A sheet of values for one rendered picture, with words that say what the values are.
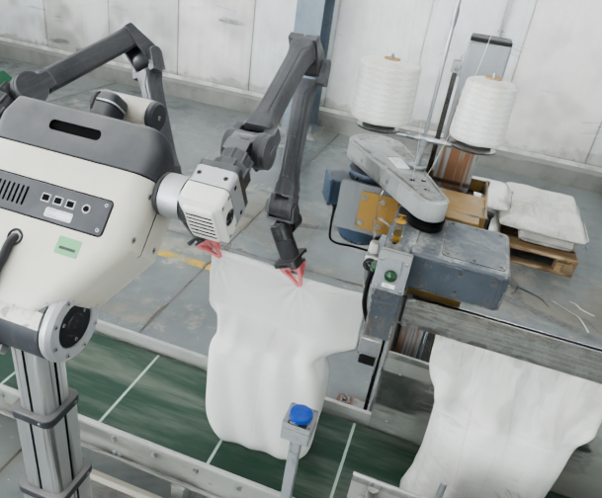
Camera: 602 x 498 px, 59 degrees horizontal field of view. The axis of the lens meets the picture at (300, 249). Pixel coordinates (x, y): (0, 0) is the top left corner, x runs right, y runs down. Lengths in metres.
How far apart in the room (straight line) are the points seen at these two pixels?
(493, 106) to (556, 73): 4.98
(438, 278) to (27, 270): 0.87
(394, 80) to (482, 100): 0.22
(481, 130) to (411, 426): 1.14
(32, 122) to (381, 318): 0.90
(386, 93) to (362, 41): 5.05
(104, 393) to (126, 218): 1.21
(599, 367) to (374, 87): 0.93
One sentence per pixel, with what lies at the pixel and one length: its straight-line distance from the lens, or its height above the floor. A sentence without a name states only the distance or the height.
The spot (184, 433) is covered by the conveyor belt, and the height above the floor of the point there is 0.38.
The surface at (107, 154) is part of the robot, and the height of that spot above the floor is 1.51.
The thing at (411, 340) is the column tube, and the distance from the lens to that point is 2.00.
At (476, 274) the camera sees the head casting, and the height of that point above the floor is 1.32.
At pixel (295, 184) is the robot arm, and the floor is 1.35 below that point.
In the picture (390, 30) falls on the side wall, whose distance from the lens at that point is 6.39.
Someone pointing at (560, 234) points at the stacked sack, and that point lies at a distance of 4.38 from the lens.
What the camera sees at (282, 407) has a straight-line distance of 1.76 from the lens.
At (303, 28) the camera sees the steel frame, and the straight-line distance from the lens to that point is 6.15.
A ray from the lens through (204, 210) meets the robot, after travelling 1.00.
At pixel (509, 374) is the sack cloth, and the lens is 1.62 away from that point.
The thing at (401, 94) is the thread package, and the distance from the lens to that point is 1.44.
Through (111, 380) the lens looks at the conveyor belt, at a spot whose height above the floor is 0.38.
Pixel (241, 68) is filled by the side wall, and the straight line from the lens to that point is 6.97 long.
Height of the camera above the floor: 1.91
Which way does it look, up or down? 29 degrees down
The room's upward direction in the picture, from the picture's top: 9 degrees clockwise
